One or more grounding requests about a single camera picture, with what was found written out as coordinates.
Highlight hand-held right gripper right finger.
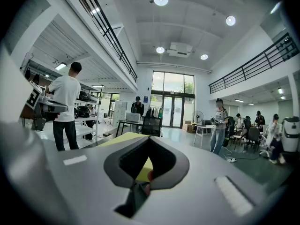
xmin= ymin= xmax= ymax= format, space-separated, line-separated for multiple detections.
xmin=131 ymin=136 xmax=269 ymax=225

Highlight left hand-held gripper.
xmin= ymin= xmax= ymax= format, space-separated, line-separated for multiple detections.
xmin=20 ymin=80 xmax=69 ymax=131

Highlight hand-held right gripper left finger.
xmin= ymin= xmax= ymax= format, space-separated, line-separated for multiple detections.
xmin=0 ymin=120 xmax=150 ymax=225

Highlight yellow-green cloth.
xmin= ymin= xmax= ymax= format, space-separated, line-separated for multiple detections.
xmin=97 ymin=132 xmax=154 ymax=182

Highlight person's right hand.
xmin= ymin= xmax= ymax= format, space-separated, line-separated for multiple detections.
xmin=145 ymin=170 xmax=154 ymax=195

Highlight group of dark helmets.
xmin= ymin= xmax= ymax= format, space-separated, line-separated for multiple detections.
xmin=74 ymin=90 xmax=98 ymax=120

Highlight stack of cardboard boxes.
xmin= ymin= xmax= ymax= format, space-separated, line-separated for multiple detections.
xmin=182 ymin=120 xmax=195 ymax=133

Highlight white box appliance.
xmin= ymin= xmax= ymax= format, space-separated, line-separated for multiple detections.
xmin=126 ymin=112 xmax=142 ymax=122

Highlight black standing fan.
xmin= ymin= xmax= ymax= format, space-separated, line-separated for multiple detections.
xmin=191 ymin=111 xmax=203 ymax=126

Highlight grey office chair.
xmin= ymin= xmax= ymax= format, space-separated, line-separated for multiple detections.
xmin=244 ymin=127 xmax=261 ymax=153

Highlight black mesh office chair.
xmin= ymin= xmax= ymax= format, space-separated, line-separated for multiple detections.
xmin=141 ymin=117 xmax=163 ymax=137

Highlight long black mezzanine railing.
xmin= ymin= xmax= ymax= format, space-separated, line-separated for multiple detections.
xmin=69 ymin=0 xmax=138 ymax=83

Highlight clothes rack with garments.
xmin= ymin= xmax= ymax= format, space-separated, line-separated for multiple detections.
xmin=146 ymin=106 xmax=164 ymax=119

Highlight glass entrance door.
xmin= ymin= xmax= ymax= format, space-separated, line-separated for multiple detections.
xmin=150 ymin=71 xmax=195 ymax=128

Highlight white rounded robot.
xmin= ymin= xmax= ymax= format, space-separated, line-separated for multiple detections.
xmin=281 ymin=116 xmax=300 ymax=153

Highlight white ceiling air conditioner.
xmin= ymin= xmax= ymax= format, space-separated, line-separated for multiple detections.
xmin=166 ymin=42 xmax=194 ymax=58

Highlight short black mezzanine railing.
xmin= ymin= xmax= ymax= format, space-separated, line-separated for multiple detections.
xmin=208 ymin=32 xmax=300 ymax=95

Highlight black frame table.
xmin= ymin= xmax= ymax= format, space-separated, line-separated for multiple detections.
xmin=115 ymin=120 xmax=143 ymax=138

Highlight white frame table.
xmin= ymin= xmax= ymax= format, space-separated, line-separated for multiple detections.
xmin=193 ymin=124 xmax=215 ymax=149

